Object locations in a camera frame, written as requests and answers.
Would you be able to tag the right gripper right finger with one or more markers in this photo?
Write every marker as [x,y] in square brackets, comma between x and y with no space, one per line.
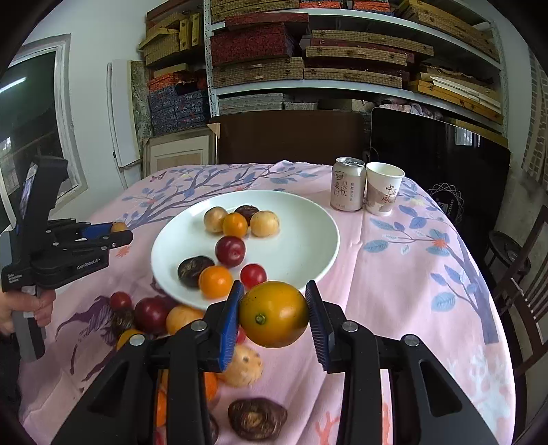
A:
[320,325]

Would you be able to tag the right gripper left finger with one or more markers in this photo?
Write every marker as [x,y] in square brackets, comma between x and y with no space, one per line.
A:
[228,325]

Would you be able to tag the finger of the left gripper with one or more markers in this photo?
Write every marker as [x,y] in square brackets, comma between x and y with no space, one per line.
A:
[72,242]
[94,231]

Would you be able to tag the small orange fruit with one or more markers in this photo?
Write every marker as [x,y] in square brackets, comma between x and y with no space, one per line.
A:
[215,282]

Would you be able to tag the large yellow-orange fruit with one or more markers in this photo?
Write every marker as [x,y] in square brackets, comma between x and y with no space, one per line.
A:
[273,314]

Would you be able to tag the pale yellow spotted fruit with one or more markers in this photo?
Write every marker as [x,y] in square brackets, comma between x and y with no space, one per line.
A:
[245,368]

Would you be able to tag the small yellow round fruit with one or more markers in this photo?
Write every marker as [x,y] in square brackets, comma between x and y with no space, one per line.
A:
[264,224]

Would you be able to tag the person left hand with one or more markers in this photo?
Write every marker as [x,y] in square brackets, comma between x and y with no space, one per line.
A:
[16,301]

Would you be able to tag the pale yellow round fruit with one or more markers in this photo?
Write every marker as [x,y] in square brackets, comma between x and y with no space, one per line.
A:
[181,316]

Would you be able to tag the red cherry tomato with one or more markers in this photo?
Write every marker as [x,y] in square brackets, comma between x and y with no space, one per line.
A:
[120,301]
[252,275]

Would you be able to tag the dark red plum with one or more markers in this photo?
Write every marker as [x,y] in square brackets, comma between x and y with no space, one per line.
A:
[230,251]
[150,316]

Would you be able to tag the white oval plate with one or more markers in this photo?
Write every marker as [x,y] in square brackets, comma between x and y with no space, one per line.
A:
[305,248]

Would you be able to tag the pink patterned tablecloth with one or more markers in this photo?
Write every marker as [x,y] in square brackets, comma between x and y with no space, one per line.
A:
[408,273]

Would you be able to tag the dark brown water chestnut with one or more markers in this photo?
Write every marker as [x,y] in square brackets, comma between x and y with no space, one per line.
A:
[257,419]

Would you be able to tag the framed picture leaning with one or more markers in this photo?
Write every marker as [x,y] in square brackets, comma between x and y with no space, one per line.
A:
[196,146]

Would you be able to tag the pink drink can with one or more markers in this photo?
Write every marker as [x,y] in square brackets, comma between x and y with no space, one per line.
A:
[348,182]

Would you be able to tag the paper cup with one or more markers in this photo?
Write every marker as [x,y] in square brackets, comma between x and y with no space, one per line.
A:
[383,182]

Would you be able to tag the dark wooden chair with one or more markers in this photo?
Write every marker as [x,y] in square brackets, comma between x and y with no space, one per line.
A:
[529,300]

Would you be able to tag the metal storage shelf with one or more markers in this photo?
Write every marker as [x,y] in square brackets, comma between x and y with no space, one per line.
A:
[442,55]

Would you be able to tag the window with white frame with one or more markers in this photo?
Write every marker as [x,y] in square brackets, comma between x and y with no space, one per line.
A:
[36,119]

